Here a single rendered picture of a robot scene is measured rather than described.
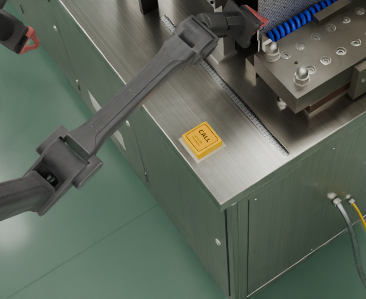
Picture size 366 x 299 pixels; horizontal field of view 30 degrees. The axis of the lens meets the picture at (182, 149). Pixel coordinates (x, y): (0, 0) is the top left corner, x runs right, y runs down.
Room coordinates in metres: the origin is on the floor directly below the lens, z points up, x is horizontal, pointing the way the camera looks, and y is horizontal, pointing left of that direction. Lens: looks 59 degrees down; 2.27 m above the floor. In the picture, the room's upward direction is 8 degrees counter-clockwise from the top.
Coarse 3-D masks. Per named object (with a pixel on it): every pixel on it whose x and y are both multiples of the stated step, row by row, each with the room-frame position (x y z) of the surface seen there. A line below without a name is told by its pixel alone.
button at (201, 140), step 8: (200, 128) 0.87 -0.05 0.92; (208, 128) 0.87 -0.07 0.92; (184, 136) 0.86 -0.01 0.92; (192, 136) 0.86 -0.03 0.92; (200, 136) 0.85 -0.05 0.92; (208, 136) 0.85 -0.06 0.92; (216, 136) 0.85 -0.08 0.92; (192, 144) 0.83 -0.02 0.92; (200, 144) 0.83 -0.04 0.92; (208, 144) 0.83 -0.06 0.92; (216, 144) 0.83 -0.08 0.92; (200, 152) 0.81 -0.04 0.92; (208, 152) 0.81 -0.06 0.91
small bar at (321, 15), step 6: (342, 0) 1.10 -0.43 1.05; (330, 6) 1.08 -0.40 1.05; (336, 6) 1.08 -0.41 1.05; (342, 6) 1.08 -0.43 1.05; (348, 6) 1.08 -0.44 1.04; (318, 12) 1.07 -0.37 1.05; (324, 12) 1.07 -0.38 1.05; (330, 12) 1.06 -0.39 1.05; (336, 12) 1.07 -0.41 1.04; (318, 18) 1.05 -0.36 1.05; (324, 18) 1.05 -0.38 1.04; (330, 18) 1.06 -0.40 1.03; (318, 24) 1.05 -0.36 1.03
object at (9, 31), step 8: (0, 16) 1.08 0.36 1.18; (8, 16) 1.11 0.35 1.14; (0, 24) 1.06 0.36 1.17; (8, 24) 1.08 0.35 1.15; (16, 24) 1.09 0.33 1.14; (0, 32) 1.05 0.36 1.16; (8, 32) 1.07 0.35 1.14; (16, 32) 1.07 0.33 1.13; (24, 32) 1.07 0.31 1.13; (0, 40) 1.07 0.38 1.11; (8, 40) 1.06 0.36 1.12; (16, 40) 1.05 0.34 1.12; (8, 48) 1.04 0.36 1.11; (16, 48) 1.04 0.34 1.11
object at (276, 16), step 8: (264, 0) 1.05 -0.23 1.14; (272, 0) 1.06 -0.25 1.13; (280, 0) 1.07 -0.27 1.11; (288, 0) 1.08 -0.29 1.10; (296, 0) 1.09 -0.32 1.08; (304, 0) 1.10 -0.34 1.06; (312, 0) 1.11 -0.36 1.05; (320, 0) 1.12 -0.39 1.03; (264, 8) 1.05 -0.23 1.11; (272, 8) 1.06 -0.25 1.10; (280, 8) 1.07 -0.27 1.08; (288, 8) 1.08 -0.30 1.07; (296, 8) 1.09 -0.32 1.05; (304, 8) 1.10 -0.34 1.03; (264, 16) 1.05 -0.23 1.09; (272, 16) 1.06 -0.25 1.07; (280, 16) 1.07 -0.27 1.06; (288, 16) 1.08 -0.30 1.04; (272, 24) 1.06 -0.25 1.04; (280, 24) 1.07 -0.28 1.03; (264, 32) 1.05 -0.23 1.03
